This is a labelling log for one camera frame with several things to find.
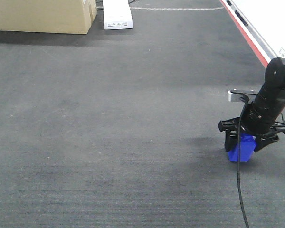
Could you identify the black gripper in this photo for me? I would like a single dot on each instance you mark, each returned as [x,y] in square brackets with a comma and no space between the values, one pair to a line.
[262,140]

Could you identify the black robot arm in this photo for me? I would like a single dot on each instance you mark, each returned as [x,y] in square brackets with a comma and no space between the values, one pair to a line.
[259,116]

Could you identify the white machine panel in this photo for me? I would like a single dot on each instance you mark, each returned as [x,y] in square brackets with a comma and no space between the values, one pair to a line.
[266,18]

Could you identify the white long carton box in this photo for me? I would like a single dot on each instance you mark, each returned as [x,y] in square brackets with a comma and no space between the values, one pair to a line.
[117,15]

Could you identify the brown cardboard box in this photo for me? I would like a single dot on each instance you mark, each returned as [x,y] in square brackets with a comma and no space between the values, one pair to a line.
[47,16]

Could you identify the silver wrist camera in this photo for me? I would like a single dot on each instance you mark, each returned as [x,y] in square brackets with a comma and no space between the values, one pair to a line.
[236,95]

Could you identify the red conveyor side rail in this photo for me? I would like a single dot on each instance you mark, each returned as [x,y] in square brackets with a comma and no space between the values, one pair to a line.
[256,45]

